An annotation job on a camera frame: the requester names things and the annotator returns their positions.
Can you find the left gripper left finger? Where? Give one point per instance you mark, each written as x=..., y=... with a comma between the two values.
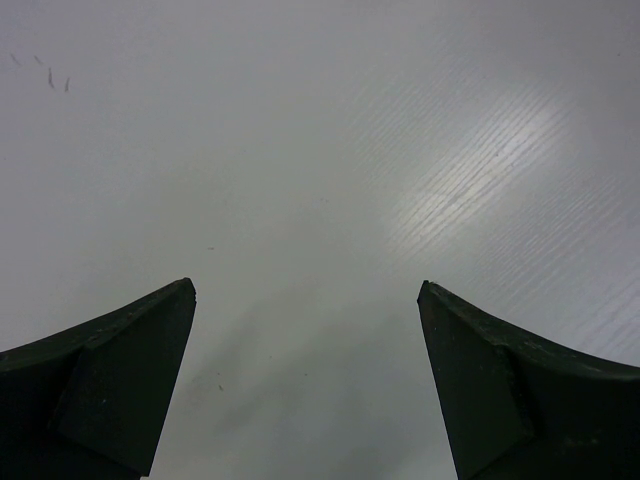
x=90, y=402

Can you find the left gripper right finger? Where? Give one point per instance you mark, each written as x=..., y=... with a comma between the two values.
x=519, y=406

